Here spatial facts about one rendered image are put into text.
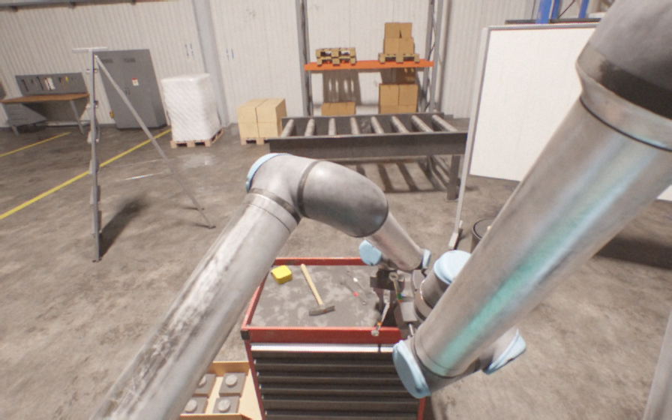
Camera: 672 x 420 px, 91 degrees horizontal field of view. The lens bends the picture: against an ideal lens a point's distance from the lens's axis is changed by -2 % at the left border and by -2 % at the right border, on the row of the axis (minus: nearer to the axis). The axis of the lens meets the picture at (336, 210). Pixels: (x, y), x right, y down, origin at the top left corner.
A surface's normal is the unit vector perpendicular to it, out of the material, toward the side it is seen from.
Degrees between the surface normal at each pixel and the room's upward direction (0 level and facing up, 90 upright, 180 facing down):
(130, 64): 90
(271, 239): 71
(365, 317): 0
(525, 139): 90
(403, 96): 90
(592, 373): 0
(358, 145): 90
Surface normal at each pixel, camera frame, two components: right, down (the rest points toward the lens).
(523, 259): -0.73, 0.44
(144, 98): -0.05, 0.45
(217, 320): 0.67, -0.02
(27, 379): -0.04, -0.89
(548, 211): -0.86, 0.29
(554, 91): -0.45, 0.42
